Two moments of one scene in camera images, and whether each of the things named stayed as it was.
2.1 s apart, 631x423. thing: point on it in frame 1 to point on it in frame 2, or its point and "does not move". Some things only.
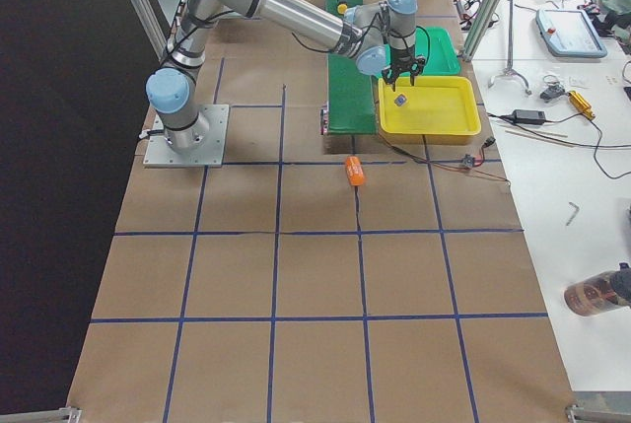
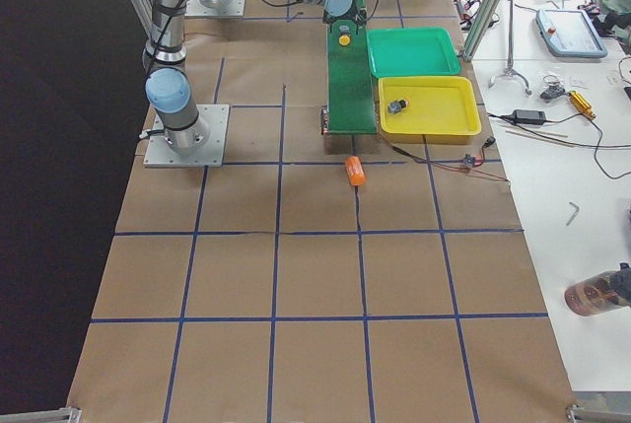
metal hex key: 575,212 does not move
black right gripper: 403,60 to 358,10
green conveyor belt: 350,91 does not move
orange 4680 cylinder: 355,171 does not move
